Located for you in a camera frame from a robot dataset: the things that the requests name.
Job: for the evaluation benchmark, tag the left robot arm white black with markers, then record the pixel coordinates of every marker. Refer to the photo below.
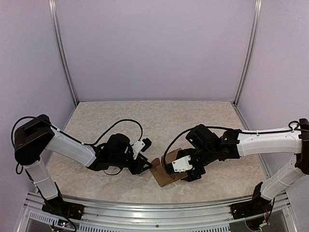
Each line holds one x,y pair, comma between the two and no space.
39,134

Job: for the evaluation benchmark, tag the aluminium frame post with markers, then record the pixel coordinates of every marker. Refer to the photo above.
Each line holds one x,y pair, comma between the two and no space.
61,51
249,51

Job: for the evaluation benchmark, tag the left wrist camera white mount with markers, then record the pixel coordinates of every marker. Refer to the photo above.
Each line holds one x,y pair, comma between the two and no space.
140,146

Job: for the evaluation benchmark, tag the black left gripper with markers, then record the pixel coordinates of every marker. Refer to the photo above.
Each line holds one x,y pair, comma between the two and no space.
137,168

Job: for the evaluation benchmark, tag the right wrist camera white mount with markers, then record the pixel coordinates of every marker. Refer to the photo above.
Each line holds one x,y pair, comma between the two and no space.
180,165

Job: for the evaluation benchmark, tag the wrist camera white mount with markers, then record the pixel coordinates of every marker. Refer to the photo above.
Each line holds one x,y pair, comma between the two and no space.
140,146
180,165

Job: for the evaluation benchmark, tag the right aluminium frame post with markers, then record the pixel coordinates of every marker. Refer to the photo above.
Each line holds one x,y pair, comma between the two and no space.
249,51

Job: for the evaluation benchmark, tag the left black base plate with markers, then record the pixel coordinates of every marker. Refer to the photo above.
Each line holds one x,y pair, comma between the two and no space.
57,206

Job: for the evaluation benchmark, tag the left aluminium frame post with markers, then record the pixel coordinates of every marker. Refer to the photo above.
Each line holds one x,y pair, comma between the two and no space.
61,51

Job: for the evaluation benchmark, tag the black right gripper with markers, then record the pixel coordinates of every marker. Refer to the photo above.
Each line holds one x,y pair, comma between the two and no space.
195,175

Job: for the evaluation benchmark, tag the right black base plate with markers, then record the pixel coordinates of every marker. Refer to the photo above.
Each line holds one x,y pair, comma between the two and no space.
249,208

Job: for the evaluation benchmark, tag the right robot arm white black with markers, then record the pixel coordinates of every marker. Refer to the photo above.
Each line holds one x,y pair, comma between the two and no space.
234,144

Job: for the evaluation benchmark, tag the brown cardboard paper box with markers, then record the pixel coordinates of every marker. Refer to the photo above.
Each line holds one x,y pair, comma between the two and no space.
159,172

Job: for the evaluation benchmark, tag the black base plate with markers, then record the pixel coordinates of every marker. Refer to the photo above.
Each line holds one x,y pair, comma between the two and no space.
249,208
57,206

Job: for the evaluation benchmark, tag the front aluminium rail frame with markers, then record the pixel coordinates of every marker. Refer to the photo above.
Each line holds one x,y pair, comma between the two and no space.
105,216

